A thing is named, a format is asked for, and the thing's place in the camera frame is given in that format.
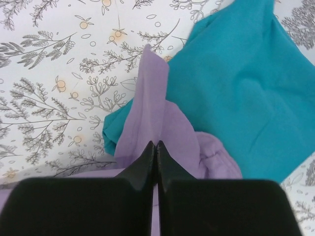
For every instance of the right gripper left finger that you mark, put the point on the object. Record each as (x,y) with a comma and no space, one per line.
(113,206)

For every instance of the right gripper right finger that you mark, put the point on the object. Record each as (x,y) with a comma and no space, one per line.
(219,207)

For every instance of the purple t shirt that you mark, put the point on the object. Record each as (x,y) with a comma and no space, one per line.
(153,119)

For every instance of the folded teal t shirt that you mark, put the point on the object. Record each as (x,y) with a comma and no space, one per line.
(242,78)

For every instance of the floral tablecloth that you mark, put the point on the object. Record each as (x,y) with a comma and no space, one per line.
(68,74)

